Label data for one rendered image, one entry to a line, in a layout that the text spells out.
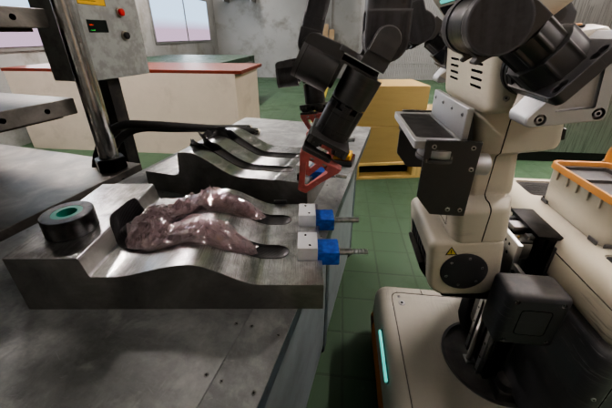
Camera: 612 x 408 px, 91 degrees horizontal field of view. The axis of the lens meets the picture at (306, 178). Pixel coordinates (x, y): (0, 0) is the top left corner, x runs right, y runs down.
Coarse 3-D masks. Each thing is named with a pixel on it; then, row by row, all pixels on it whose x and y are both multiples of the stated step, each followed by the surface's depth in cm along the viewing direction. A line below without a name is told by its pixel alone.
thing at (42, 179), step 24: (0, 144) 134; (0, 168) 109; (24, 168) 109; (48, 168) 109; (72, 168) 109; (96, 168) 109; (0, 192) 93; (24, 192) 93; (48, 192) 93; (72, 192) 93; (0, 216) 81; (24, 216) 81; (0, 240) 75
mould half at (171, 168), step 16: (240, 128) 103; (224, 144) 91; (256, 144) 99; (176, 160) 96; (192, 160) 82; (208, 160) 81; (224, 160) 84; (256, 160) 90; (272, 160) 90; (288, 160) 89; (160, 176) 88; (176, 176) 86; (192, 176) 85; (208, 176) 83; (224, 176) 81; (240, 176) 80; (256, 176) 80; (272, 176) 79; (288, 176) 79; (176, 192) 89; (256, 192) 80; (272, 192) 79; (288, 192) 77
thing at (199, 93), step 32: (160, 64) 363; (192, 64) 363; (224, 64) 363; (256, 64) 363; (64, 96) 329; (128, 96) 321; (160, 96) 317; (192, 96) 313; (224, 96) 310; (256, 96) 381; (32, 128) 351; (64, 128) 346
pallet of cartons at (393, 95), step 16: (384, 80) 279; (400, 80) 279; (384, 96) 252; (400, 96) 253; (416, 96) 253; (368, 112) 258; (384, 112) 258; (384, 128) 264; (368, 144) 269; (384, 144) 271; (368, 160) 276; (384, 160) 278; (400, 160) 279; (368, 176) 284; (384, 176) 284; (400, 176) 284; (416, 176) 286
